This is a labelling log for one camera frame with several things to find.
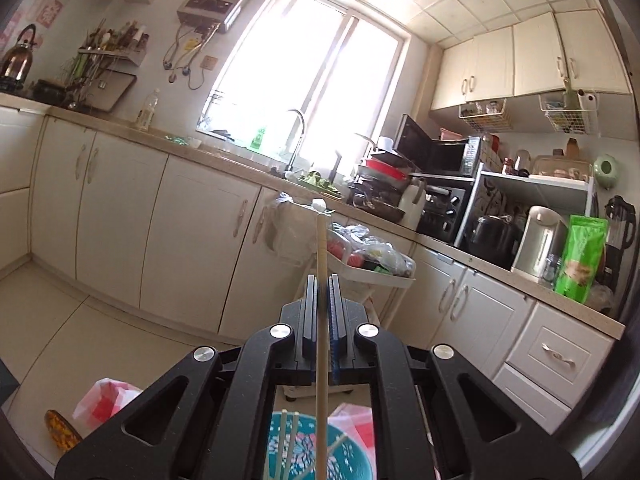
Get hanging cables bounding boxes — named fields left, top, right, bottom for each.
left=162, top=25, right=216, bottom=91

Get wooden chopstick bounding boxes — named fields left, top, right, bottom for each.
left=316, top=212, right=331, bottom=480

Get white trolley cart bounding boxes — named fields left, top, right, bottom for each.
left=287, top=220, right=416, bottom=401

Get white electric thermos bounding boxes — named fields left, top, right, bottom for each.
left=511, top=205, right=568, bottom=283

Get steel kettle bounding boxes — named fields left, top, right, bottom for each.
left=0, top=24, right=37, bottom=81

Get kitchen window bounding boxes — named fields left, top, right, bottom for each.
left=197, top=0, right=411, bottom=181

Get green vegetables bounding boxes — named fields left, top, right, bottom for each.
left=295, top=170, right=343, bottom=198

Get cream kitchen cabinets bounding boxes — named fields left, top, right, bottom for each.
left=0, top=105, right=626, bottom=436

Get green snack bag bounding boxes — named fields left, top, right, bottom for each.
left=554, top=215, right=608, bottom=305

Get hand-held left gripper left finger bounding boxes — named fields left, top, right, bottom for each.
left=55, top=274, right=321, bottom=480

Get teal plastic basket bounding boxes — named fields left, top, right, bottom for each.
left=262, top=410, right=378, bottom=480

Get wall utensil rack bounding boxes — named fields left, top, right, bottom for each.
left=60, top=19, right=151, bottom=111

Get black blender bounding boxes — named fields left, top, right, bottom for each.
left=597, top=195, right=637, bottom=296

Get stack of pans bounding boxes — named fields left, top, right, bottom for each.
left=347, top=152, right=416, bottom=223

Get black wok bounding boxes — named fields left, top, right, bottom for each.
left=32, top=78, right=68, bottom=103

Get chrome kitchen faucet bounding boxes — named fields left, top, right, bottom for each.
left=285, top=108, right=307, bottom=178

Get group of wooden chopsticks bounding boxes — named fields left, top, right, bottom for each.
left=280, top=409, right=351, bottom=480

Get yellow patterned slipper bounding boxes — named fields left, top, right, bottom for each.
left=44, top=410, right=83, bottom=453

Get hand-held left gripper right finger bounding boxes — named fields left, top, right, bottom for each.
left=327, top=272, right=583, bottom=480

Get black microwave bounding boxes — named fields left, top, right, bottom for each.
left=392, top=114, right=483, bottom=177

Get white jug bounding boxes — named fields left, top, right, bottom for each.
left=397, top=180, right=426, bottom=231

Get white counter shelf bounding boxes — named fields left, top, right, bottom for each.
left=452, top=162, right=598, bottom=261

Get white wire basket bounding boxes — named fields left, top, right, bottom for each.
left=457, top=99, right=512, bottom=133
left=539, top=91, right=600, bottom=136

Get black toaster oven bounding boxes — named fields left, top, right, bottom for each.
left=417, top=172, right=476, bottom=246

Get cream wall cabinets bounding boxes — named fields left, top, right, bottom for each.
left=430, top=10, right=632, bottom=111

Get white hanging plastic bag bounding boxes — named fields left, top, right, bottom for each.
left=262, top=192, right=321, bottom=266

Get clear lidded container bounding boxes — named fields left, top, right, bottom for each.
left=530, top=155, right=593, bottom=181

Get plastic bags on cart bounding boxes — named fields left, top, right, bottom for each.
left=327, top=224, right=416, bottom=278

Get red checkered plastic tablecloth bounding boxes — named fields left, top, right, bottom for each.
left=72, top=379, right=441, bottom=480

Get clear plastic bottle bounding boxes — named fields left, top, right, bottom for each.
left=135, top=89, right=162, bottom=132

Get pink wall poster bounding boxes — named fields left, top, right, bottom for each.
left=0, top=0, right=63, bottom=51

